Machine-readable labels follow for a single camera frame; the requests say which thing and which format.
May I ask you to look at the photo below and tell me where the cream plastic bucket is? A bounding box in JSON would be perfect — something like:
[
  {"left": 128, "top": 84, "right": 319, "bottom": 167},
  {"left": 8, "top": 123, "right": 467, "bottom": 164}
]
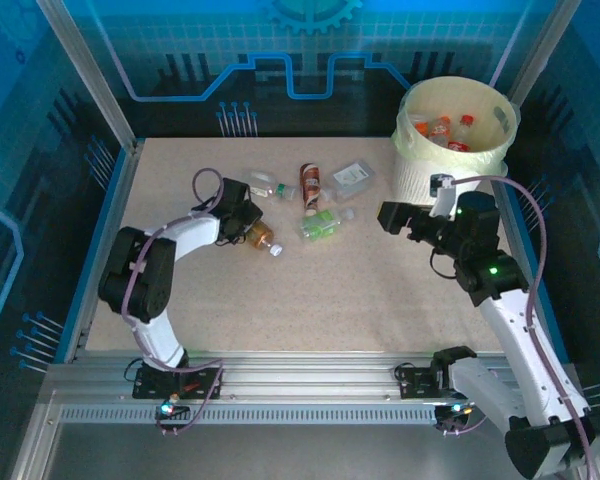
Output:
[{"left": 390, "top": 76, "right": 522, "bottom": 179}]

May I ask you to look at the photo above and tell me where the clear bottle green neck band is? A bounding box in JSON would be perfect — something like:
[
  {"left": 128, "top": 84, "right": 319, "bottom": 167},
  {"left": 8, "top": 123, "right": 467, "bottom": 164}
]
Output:
[{"left": 249, "top": 170, "right": 299, "bottom": 200}]

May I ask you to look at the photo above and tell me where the square clear bottle white label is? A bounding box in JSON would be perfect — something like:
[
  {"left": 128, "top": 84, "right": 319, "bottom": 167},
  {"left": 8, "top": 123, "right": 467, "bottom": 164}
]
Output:
[{"left": 321, "top": 158, "right": 376, "bottom": 202}]

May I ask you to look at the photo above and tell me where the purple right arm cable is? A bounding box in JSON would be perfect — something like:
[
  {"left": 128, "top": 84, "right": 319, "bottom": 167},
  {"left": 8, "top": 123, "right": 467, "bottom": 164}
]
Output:
[{"left": 432, "top": 174, "right": 599, "bottom": 480}]

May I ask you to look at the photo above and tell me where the slotted grey cable tray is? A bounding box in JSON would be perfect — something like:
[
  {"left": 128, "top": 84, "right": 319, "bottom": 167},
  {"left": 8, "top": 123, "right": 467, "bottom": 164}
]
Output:
[{"left": 59, "top": 407, "right": 444, "bottom": 426}]

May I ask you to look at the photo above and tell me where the brown Nescafe coffee bottle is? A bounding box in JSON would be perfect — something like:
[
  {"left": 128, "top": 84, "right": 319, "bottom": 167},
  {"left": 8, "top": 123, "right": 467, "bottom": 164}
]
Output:
[{"left": 299, "top": 162, "right": 324, "bottom": 217}]

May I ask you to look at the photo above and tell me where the clear bottle green label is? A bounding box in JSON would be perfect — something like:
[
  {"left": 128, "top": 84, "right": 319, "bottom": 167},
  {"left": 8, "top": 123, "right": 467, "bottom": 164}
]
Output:
[{"left": 299, "top": 207, "right": 356, "bottom": 240}]

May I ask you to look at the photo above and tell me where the small status light board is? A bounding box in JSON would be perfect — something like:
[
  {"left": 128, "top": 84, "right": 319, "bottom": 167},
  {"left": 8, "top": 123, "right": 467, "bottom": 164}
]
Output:
[
  {"left": 157, "top": 399, "right": 191, "bottom": 419},
  {"left": 434, "top": 402, "right": 476, "bottom": 421}
]

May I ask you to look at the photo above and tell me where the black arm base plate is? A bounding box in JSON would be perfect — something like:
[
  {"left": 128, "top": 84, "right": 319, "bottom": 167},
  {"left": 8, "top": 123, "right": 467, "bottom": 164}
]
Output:
[
  {"left": 132, "top": 367, "right": 224, "bottom": 401},
  {"left": 397, "top": 367, "right": 486, "bottom": 401}
]

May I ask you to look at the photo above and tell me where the amber bottle red gold label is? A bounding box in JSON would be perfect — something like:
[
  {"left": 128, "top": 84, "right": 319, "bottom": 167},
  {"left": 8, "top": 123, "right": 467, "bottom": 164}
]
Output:
[{"left": 244, "top": 221, "right": 285, "bottom": 258}]

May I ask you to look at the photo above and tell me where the grey metal front panel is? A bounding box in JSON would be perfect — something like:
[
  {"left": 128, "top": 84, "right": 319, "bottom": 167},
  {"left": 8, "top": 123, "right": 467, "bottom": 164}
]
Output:
[{"left": 9, "top": 399, "right": 600, "bottom": 480}]

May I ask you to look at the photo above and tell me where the aluminium frame post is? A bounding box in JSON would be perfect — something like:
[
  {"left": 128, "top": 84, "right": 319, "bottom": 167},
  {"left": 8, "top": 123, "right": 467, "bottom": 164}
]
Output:
[
  {"left": 37, "top": 0, "right": 144, "bottom": 151},
  {"left": 487, "top": 0, "right": 579, "bottom": 109}
]

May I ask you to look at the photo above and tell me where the Coca-Cola bottle red cap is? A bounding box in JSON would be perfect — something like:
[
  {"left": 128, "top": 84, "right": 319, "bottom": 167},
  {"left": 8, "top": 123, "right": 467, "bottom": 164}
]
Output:
[{"left": 447, "top": 114, "right": 476, "bottom": 154}]

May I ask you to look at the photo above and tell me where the aluminium mounting rail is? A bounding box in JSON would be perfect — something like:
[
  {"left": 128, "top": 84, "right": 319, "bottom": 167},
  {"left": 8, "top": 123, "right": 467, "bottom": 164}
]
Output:
[{"left": 47, "top": 349, "right": 581, "bottom": 404}]

